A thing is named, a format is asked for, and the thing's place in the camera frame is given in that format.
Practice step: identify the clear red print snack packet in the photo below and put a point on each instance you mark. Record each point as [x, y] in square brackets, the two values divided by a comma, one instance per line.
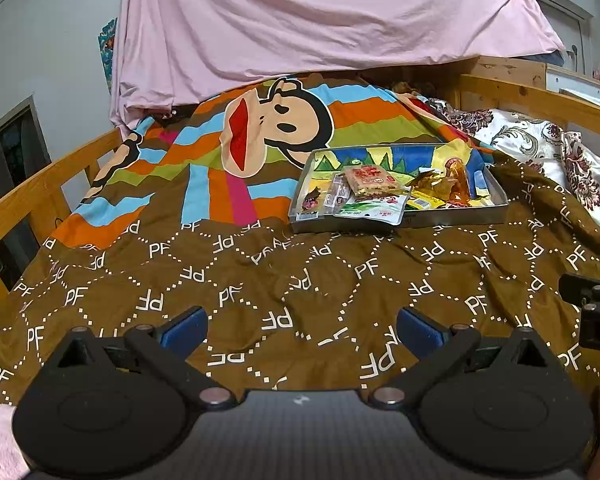
[372, 180]

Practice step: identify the white green snack pouch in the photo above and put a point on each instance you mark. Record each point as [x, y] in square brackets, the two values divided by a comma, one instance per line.
[375, 210]

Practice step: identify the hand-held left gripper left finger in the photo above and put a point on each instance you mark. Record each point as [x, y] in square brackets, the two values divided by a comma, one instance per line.
[182, 330]

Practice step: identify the pink bed sheet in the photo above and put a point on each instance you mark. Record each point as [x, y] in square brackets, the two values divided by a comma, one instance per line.
[330, 15]

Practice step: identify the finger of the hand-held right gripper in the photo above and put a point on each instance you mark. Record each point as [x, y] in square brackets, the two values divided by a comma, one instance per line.
[582, 287]

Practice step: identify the white floral quilt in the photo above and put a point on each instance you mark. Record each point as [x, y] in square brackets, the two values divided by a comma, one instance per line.
[530, 135]

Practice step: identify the dinosaur drawing paper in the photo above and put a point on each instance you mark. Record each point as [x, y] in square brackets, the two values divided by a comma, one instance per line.
[330, 162]

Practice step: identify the long brown biscuit packet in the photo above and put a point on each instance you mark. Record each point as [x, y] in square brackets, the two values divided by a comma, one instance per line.
[337, 192]

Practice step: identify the wooden bed frame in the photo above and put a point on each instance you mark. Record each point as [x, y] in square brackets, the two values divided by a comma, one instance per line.
[530, 97]

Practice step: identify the small golden snack packets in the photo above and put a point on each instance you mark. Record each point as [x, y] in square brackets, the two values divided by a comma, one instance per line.
[430, 182]

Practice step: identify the metal tray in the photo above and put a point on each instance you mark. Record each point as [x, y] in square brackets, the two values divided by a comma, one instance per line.
[430, 220]

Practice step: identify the orange jelly snack red label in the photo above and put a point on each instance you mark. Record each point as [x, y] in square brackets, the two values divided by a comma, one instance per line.
[457, 180]

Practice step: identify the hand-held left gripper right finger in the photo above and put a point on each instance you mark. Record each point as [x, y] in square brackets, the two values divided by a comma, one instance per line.
[422, 330]

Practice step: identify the dark window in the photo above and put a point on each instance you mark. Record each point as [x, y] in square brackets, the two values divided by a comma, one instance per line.
[10, 150]

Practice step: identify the clear dark plum packet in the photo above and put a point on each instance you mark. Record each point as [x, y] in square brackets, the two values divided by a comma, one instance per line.
[310, 202]

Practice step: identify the colourful wall poster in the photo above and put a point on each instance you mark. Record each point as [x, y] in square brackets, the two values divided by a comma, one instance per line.
[107, 45]

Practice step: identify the printed monkey blanket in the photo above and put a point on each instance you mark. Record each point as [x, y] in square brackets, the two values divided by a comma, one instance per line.
[230, 270]

